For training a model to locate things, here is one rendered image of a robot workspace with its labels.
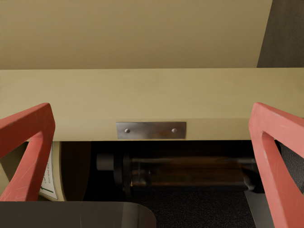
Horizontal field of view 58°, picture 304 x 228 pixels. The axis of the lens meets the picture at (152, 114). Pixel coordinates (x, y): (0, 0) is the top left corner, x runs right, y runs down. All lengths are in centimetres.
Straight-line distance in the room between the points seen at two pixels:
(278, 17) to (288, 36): 6
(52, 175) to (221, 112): 23
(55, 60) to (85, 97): 45
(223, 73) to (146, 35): 36
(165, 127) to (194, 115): 3
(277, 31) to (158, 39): 26
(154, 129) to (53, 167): 16
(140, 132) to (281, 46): 41
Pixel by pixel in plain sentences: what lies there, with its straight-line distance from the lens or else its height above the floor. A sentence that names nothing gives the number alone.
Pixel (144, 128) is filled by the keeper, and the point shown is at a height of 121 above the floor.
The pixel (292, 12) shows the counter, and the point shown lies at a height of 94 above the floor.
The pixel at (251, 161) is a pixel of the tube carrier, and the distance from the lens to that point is 42.
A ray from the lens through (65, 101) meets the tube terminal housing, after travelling 31.
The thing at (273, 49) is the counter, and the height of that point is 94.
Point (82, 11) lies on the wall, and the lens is 69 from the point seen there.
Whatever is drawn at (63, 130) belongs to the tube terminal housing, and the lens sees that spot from 30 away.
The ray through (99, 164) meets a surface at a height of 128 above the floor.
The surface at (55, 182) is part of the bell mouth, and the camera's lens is 39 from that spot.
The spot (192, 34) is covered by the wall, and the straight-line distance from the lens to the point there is 70.
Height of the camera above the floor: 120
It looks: level
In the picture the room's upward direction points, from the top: 90 degrees counter-clockwise
